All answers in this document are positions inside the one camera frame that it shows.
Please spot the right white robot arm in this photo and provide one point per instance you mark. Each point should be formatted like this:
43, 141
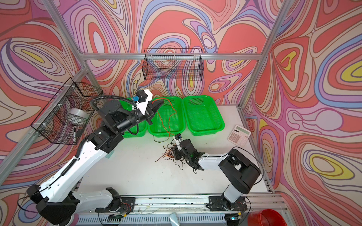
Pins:
241, 173

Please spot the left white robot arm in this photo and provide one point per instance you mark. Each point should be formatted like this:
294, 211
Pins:
55, 199

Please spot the white pink calculator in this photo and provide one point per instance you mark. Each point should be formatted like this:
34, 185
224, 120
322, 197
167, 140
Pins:
239, 136

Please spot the red bucket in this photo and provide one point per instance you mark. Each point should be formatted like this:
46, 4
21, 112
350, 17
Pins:
267, 217

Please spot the black wire basket left wall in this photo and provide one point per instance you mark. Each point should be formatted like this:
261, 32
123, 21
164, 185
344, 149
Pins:
55, 124

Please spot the right green plastic basket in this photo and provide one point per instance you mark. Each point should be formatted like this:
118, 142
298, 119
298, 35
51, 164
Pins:
202, 115

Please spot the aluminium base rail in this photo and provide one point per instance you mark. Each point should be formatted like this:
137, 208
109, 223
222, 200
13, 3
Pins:
187, 210

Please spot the green plastic basket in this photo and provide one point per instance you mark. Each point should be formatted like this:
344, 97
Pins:
143, 126
202, 115
170, 118

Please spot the black wire basket back wall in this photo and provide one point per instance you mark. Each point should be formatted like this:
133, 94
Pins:
168, 64

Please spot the left green plastic basket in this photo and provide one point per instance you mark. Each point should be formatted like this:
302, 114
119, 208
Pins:
143, 126

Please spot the black wire basket wall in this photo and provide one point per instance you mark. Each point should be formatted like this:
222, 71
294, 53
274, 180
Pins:
168, 64
55, 124

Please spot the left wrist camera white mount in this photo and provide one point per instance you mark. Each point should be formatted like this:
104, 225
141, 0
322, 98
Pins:
142, 98

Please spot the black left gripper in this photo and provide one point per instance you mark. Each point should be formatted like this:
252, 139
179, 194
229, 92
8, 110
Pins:
149, 113

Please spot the small green alarm clock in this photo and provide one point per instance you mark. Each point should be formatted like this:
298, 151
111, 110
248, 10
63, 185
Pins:
109, 154

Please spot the middle green plastic basket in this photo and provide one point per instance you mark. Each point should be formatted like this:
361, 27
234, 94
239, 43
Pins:
170, 118

